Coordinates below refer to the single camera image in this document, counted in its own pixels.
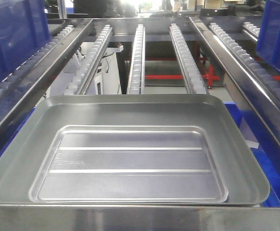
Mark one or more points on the silver metal tray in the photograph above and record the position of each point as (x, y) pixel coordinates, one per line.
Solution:
(131, 149)

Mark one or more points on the blue bin under tray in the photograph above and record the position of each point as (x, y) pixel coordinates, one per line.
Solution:
(262, 158)

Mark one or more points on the roller track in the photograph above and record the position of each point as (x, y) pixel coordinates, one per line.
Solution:
(250, 63)
(136, 82)
(83, 77)
(27, 66)
(191, 75)

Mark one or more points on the roller track centre right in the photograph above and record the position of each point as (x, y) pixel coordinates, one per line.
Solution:
(191, 75)

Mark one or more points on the roller track centre left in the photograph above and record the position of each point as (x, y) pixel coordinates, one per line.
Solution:
(83, 77)

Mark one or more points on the roller track far left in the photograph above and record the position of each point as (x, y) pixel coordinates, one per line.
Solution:
(27, 66)

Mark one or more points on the roller track far right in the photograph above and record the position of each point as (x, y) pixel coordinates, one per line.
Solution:
(250, 63)

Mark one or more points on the blue crate upper left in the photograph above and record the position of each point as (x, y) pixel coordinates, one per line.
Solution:
(23, 31)

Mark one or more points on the blue crate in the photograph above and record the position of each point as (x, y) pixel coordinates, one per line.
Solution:
(268, 45)
(23, 31)

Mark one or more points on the blue crate upper right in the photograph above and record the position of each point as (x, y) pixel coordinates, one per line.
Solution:
(268, 45)

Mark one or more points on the red floor frame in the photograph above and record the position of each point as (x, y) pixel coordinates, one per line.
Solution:
(161, 70)

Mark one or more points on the right steel divider rail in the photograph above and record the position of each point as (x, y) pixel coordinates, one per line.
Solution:
(260, 98)

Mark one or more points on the steel divider rail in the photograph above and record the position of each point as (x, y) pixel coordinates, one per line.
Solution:
(260, 98)
(23, 94)

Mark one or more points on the left steel divider rail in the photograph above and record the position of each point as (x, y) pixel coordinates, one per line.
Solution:
(23, 94)

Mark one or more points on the front steel rack rail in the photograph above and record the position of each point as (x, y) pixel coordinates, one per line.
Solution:
(137, 218)

